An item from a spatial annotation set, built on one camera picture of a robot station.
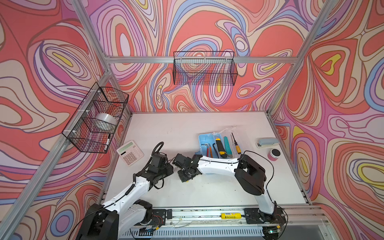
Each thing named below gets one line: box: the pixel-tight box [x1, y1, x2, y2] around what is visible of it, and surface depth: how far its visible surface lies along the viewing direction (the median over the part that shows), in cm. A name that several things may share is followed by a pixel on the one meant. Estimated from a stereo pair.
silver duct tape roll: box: [93, 113, 118, 133], surface depth 74 cm
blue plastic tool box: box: [195, 126, 253, 159], surface depth 97 cm
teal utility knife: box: [224, 136, 233, 158], surface depth 94 cm
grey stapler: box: [255, 138, 280, 148], surface depth 101 cm
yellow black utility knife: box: [215, 138, 228, 158], surface depth 93 cm
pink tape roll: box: [267, 148, 281, 161], surface depth 93 cm
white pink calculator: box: [116, 140, 144, 167], surface depth 96 cm
